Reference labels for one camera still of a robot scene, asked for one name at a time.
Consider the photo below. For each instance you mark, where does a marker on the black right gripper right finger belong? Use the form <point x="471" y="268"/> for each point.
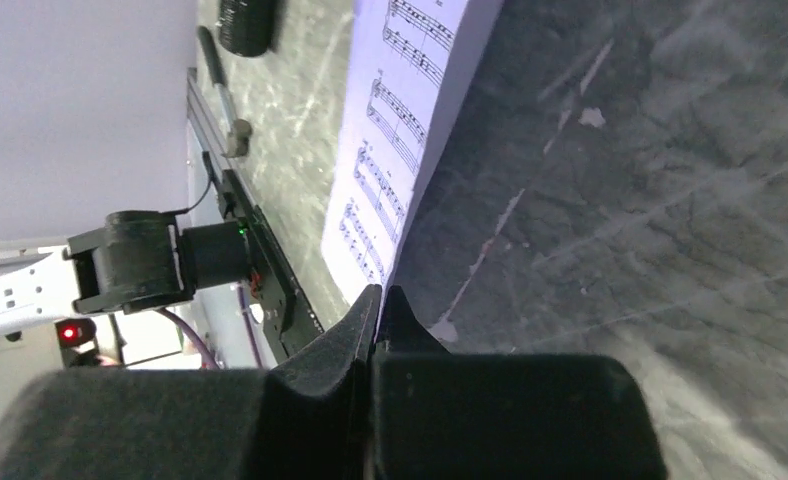
<point x="442" y="415"/>

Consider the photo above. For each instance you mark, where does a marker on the black handled claw hammer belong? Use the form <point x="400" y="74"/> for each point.
<point x="240" y="130"/>

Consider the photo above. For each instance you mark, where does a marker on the aluminium frame rail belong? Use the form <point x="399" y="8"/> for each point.
<point x="204" y="123"/>

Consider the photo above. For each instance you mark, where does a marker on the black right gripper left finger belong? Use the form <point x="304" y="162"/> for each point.
<point x="304" y="419"/>

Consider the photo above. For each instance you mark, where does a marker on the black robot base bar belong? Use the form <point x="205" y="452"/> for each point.
<point x="288" y="321"/>

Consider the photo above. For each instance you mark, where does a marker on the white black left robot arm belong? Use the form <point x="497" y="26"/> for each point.
<point x="137" y="261"/>

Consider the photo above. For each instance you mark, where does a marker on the blue sheet music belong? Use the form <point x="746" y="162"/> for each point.
<point x="410" y="66"/>

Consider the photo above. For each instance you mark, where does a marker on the black microphone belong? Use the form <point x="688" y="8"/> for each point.
<point x="246" y="27"/>

